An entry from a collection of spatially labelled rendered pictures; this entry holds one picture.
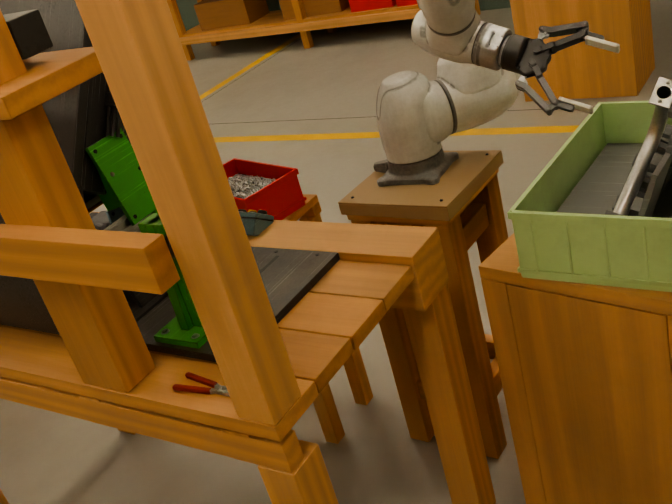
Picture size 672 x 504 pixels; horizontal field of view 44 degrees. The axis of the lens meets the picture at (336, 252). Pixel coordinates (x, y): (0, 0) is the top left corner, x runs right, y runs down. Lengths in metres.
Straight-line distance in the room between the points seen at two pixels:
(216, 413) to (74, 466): 1.68
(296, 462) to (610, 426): 0.82
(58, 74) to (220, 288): 0.46
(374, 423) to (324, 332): 1.17
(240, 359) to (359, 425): 1.45
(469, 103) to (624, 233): 0.66
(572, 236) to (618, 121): 0.61
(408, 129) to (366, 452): 1.10
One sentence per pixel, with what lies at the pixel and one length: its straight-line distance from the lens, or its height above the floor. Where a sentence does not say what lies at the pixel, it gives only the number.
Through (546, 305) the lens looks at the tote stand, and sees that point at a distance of 1.97.
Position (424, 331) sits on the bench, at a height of 0.66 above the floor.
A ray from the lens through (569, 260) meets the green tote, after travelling 1.86.
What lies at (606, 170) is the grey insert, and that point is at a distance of 2.24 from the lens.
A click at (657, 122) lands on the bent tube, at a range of 1.84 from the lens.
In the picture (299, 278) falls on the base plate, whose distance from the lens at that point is 1.93.
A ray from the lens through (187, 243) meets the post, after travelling 1.38.
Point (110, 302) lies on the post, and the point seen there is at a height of 1.07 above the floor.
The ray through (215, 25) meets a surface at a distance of 8.47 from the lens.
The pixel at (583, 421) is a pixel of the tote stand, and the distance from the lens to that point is 2.15.
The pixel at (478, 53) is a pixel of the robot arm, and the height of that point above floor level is 1.29.
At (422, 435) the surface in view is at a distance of 2.74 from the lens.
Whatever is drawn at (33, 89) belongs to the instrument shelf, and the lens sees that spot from 1.50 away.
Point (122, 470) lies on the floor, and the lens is 3.13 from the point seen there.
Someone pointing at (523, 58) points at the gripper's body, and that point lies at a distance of 1.82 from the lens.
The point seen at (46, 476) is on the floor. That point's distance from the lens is 3.30.
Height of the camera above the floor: 1.80
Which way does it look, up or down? 27 degrees down
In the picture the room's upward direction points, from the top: 16 degrees counter-clockwise
